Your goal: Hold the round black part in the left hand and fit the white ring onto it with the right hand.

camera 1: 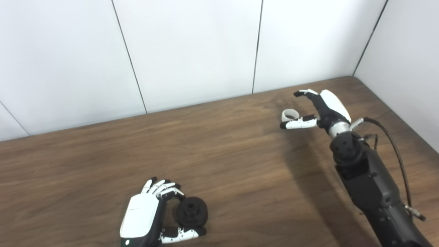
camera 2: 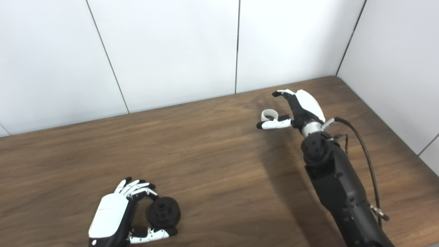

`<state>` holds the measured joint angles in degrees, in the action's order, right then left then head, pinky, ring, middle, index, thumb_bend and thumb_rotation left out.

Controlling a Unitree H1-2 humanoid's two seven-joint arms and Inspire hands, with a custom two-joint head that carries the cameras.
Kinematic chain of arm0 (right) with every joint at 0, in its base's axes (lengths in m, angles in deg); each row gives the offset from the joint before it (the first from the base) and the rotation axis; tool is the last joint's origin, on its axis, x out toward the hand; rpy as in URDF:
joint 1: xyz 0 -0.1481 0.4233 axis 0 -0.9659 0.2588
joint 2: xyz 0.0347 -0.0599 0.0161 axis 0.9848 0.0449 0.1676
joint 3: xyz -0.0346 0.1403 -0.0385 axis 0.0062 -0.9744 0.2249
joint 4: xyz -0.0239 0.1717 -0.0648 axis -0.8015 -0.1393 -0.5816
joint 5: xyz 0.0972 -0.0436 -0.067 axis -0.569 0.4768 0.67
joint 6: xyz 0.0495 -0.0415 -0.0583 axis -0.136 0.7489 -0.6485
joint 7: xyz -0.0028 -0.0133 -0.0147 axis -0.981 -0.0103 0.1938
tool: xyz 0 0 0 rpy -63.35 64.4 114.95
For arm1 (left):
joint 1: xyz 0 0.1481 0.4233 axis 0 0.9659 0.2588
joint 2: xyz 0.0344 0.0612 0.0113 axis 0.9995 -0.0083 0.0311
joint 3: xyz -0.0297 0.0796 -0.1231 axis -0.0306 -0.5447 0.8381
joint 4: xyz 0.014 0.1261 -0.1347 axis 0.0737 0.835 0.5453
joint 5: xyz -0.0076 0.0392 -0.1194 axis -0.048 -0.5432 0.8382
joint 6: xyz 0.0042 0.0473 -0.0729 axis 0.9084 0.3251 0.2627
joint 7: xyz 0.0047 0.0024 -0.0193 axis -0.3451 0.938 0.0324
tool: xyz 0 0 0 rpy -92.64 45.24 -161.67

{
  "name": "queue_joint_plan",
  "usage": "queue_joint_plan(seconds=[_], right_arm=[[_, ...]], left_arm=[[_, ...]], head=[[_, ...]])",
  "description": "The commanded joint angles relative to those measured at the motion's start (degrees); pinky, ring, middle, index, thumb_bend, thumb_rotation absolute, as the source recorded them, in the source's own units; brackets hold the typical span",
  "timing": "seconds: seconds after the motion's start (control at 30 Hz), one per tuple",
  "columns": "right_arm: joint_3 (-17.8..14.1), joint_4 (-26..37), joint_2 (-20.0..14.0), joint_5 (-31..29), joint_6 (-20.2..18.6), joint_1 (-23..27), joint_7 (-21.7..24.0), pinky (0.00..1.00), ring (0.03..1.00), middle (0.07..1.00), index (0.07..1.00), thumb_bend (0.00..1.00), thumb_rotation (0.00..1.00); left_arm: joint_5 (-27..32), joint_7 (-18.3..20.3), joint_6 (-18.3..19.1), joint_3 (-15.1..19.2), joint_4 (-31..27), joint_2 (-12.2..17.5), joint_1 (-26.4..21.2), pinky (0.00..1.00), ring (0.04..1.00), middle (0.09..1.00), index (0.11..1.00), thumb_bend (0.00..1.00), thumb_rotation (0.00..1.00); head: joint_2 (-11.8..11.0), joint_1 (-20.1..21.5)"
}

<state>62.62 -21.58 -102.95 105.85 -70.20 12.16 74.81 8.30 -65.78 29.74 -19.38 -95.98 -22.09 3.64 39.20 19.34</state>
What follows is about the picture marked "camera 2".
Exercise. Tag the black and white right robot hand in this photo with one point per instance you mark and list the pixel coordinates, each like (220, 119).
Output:
(308, 104)

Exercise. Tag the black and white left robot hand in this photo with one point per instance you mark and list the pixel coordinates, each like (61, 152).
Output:
(109, 216)

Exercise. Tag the round black plastic part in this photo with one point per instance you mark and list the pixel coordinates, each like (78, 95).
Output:
(164, 212)

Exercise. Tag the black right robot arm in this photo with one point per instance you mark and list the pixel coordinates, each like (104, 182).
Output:
(339, 185)

